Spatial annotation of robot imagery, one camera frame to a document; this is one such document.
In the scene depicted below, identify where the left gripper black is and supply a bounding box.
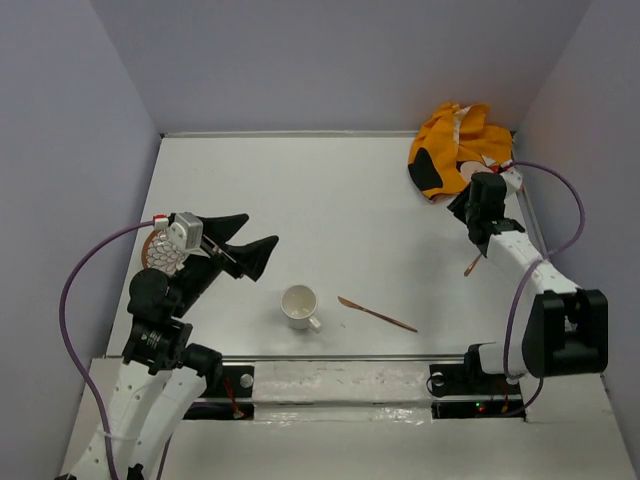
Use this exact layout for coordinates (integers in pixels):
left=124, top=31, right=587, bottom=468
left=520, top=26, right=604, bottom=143
left=170, top=212, right=279, bottom=315

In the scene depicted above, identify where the yellow Mickey Mouse cloth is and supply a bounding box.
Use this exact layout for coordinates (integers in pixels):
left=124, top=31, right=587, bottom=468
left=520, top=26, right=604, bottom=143
left=408, top=103, right=513, bottom=202

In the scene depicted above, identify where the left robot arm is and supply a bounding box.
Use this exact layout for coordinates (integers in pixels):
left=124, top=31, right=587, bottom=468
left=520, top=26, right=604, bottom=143
left=58, top=212, right=279, bottom=479

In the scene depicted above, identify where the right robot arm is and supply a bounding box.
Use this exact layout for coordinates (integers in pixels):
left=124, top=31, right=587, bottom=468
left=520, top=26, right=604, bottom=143
left=449, top=172, right=608, bottom=392

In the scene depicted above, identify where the copper fork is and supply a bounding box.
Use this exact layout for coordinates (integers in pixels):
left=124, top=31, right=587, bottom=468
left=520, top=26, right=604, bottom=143
left=463, top=253, right=483, bottom=277

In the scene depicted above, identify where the white ceramic mug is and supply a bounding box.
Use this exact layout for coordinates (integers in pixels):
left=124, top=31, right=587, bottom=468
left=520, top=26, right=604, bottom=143
left=280, top=285, right=322, bottom=333

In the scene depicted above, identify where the copper knife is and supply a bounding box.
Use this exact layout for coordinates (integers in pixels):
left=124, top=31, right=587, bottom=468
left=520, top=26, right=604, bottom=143
left=337, top=296, right=418, bottom=333

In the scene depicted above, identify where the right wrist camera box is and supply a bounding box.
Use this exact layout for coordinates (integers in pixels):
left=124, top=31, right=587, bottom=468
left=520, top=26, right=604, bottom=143
left=498, top=161, right=523, bottom=197

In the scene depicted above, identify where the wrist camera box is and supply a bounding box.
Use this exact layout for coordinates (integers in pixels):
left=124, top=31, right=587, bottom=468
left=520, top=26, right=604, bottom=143
left=166, top=212, right=204, bottom=252
left=498, top=161, right=523, bottom=197

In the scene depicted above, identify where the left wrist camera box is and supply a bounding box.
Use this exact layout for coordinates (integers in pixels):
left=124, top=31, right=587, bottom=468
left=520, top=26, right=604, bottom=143
left=166, top=212, right=204, bottom=252

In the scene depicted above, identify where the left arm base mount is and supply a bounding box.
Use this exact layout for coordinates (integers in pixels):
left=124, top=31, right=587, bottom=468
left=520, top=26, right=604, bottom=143
left=183, top=362, right=255, bottom=421

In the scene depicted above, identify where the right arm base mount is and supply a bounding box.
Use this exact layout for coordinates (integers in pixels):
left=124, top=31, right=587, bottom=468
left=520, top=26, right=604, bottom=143
left=426, top=363, right=526, bottom=420

